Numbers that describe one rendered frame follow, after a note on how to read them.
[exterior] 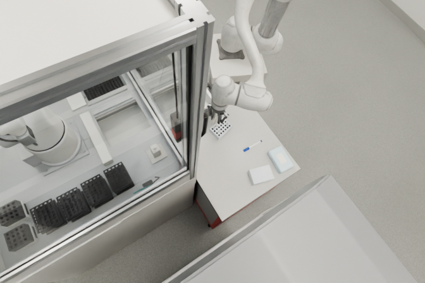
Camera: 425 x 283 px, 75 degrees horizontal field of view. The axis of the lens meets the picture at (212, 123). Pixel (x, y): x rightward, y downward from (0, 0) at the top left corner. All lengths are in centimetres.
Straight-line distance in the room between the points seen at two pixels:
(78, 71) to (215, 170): 129
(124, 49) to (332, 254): 55
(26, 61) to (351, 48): 344
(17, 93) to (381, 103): 323
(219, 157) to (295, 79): 165
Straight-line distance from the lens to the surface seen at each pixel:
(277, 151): 173
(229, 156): 169
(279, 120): 277
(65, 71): 48
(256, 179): 163
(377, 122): 323
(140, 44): 48
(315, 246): 64
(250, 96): 128
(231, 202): 163
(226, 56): 196
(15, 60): 55
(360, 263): 70
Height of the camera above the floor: 234
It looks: 64 degrees down
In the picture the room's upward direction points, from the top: 11 degrees clockwise
